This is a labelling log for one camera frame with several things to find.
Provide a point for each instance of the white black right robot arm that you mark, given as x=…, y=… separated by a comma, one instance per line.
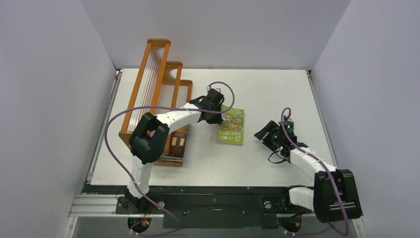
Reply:
x=333, y=196

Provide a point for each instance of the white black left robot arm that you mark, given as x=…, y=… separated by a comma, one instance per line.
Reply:
x=148, y=140

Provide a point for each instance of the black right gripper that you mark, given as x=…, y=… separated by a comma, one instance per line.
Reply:
x=269, y=136

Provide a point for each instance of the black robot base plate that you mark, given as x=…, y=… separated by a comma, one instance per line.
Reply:
x=205, y=207

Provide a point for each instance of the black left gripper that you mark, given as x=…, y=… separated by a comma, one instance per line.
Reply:
x=218, y=121

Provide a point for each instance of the orange wooden file rack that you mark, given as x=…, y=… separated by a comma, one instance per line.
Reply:
x=158, y=86

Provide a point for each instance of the green cover paperback book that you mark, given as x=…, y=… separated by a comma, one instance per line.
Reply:
x=231, y=130

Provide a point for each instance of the brown cover paperback book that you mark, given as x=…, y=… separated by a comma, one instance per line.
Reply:
x=175, y=146

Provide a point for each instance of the aluminium rail frame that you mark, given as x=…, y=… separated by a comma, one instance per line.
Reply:
x=92, y=213

